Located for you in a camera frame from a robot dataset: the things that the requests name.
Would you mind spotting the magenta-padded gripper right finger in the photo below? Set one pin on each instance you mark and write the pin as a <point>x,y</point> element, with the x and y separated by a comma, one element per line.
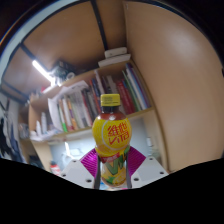
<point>151,170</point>

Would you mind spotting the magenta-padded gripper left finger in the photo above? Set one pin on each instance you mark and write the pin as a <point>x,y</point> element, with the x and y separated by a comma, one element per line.
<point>76,174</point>

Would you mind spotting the yellow drink bottle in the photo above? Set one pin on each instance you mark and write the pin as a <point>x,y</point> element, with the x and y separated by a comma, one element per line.
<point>111,140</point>

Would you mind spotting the red white container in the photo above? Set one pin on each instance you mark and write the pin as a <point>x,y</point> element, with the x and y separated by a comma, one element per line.
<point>55,168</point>

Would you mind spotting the wooden bookshelf unit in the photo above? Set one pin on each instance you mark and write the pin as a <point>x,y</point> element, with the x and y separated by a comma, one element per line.
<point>76,110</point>

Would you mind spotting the hanging dark clothes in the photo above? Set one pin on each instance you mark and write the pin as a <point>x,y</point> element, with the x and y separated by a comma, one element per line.
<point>8,133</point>

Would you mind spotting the long white tube light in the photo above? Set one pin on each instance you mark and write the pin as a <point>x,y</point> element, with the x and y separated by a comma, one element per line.
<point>43,70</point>

